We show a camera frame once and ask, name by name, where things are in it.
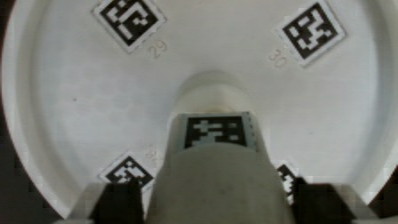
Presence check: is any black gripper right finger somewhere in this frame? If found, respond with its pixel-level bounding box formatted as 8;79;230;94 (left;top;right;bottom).
290;178;381;224

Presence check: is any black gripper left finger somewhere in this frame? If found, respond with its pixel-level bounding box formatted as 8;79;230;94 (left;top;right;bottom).
56;181;150;224

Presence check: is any white cylindrical table leg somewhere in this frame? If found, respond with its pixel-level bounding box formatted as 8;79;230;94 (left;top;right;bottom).
146;71;295;224

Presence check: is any white round table top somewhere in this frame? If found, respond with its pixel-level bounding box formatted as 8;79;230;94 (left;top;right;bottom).
2;0;398;224

